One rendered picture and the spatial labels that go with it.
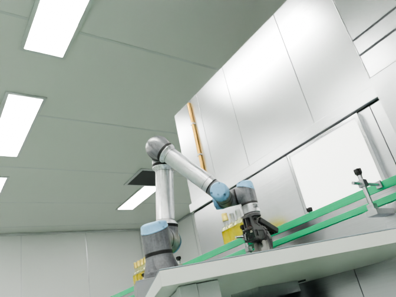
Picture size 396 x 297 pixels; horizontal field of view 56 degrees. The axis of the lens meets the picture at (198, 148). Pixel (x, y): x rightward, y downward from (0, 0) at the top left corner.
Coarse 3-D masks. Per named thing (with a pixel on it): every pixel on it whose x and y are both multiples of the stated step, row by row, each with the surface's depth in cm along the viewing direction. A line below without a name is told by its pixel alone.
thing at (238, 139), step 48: (288, 0) 207; (240, 48) 237; (288, 48) 204; (336, 48) 178; (240, 96) 233; (288, 96) 201; (336, 96) 176; (192, 144) 272; (240, 144) 229; (288, 144) 195; (384, 144) 155; (192, 192) 266
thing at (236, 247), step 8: (240, 240) 179; (216, 248) 194; (224, 248) 189; (232, 248) 184; (240, 248) 179; (200, 256) 204; (208, 256) 199; (216, 256) 193; (224, 256) 189; (184, 264) 216; (128, 288) 271; (112, 296) 293; (120, 296) 282; (128, 296) 270
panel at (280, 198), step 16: (336, 128) 171; (368, 144) 158; (288, 160) 193; (256, 176) 211; (272, 176) 201; (288, 176) 192; (384, 176) 151; (256, 192) 210; (272, 192) 200; (288, 192) 191; (240, 208) 219; (272, 208) 199; (288, 208) 190; (304, 208) 182; (272, 224) 198
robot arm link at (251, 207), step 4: (248, 204) 163; (252, 204) 163; (256, 204) 163; (244, 208) 164; (248, 208) 163; (252, 208) 162; (256, 208) 163; (244, 212) 164; (248, 212) 162; (252, 212) 162
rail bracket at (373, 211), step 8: (360, 168) 131; (360, 176) 130; (352, 184) 126; (360, 184) 128; (368, 184) 129; (376, 184) 133; (368, 192) 128; (368, 200) 127; (368, 208) 126; (376, 208) 123; (384, 208) 126; (392, 208) 129; (368, 216) 125; (376, 216) 127; (384, 216) 130; (392, 216) 129; (392, 224) 128
